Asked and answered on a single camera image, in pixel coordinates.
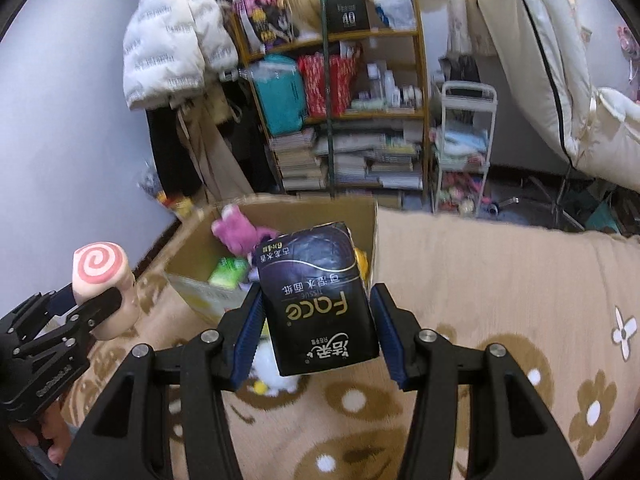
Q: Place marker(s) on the teal bag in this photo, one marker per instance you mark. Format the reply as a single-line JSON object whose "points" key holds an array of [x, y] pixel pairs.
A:
{"points": [[282, 95]]}

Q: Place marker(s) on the group of cosmetic bottles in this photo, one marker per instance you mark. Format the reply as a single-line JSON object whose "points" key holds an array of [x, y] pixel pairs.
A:
{"points": [[390, 92]]}

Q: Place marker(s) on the wooden shelf unit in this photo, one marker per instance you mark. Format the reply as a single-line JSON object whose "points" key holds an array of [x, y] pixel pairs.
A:
{"points": [[370, 34]]}

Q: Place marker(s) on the black pole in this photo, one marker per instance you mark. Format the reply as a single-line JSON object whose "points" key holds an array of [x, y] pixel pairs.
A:
{"points": [[327, 110]]}

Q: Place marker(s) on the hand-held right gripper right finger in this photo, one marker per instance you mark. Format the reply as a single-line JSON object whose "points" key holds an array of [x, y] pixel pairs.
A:
{"points": [[387, 340]]}

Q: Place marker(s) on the black tissue pack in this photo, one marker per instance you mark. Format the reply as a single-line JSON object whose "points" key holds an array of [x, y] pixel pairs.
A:
{"points": [[320, 310]]}

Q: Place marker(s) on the red patterned bag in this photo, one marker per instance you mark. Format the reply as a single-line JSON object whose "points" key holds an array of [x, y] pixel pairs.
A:
{"points": [[325, 85]]}

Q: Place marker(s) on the printed tote bag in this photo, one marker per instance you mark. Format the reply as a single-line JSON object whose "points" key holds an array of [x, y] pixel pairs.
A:
{"points": [[265, 15]]}

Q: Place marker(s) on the blonde wig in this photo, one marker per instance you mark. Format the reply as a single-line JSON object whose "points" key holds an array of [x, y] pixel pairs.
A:
{"points": [[305, 7]]}

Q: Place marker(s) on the black cardboard box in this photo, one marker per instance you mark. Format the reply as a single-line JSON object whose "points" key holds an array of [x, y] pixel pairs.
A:
{"points": [[347, 14]]}

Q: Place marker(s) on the beige hanging coat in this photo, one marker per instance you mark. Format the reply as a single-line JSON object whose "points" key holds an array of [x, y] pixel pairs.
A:
{"points": [[220, 160]]}

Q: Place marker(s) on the person's left hand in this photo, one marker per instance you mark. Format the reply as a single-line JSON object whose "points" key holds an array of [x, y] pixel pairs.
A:
{"points": [[57, 430]]}

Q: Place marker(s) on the pink desk fan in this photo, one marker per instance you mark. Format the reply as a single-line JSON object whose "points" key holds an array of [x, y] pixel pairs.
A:
{"points": [[629, 42]]}

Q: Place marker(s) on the yellow plush toy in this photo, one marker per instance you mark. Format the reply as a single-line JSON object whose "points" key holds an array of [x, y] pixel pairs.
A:
{"points": [[362, 262]]}

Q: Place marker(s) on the pink swirl plush toy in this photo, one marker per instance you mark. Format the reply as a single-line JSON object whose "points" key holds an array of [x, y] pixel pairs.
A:
{"points": [[97, 265]]}

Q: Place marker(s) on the plastic bag of toys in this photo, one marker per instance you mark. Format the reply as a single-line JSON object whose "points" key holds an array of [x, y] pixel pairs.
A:
{"points": [[165, 195]]}

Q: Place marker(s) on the pile of magazines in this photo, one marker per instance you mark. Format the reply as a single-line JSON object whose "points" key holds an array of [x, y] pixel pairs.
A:
{"points": [[380, 160]]}

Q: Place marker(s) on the white trolley cart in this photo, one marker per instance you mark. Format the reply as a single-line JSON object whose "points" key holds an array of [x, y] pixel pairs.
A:
{"points": [[462, 160]]}

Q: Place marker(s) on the black bag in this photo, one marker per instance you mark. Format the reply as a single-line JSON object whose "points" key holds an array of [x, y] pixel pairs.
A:
{"points": [[460, 67]]}

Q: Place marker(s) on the white padded chair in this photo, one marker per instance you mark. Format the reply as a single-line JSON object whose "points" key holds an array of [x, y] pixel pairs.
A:
{"points": [[525, 60]]}

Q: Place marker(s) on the stack of books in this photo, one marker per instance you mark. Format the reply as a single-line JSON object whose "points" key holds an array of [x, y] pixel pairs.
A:
{"points": [[295, 160]]}

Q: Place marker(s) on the black hanging coat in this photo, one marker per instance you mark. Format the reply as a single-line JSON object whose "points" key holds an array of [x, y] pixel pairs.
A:
{"points": [[170, 155]]}

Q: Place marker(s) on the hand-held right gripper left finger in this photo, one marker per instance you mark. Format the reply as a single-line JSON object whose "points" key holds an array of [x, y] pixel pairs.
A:
{"points": [[245, 345]]}

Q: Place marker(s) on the beige floral blanket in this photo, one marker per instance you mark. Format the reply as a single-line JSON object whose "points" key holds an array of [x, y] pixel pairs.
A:
{"points": [[500, 285]]}

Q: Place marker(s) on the green tissue pack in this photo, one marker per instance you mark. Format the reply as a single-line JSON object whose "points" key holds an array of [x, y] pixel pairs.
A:
{"points": [[227, 272]]}

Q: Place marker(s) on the white puffer jacket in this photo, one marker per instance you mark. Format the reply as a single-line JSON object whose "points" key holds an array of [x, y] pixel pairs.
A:
{"points": [[165, 50]]}

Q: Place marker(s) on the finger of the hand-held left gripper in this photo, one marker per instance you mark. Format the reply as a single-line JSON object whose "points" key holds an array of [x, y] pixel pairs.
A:
{"points": [[40, 307], [95, 312]]}

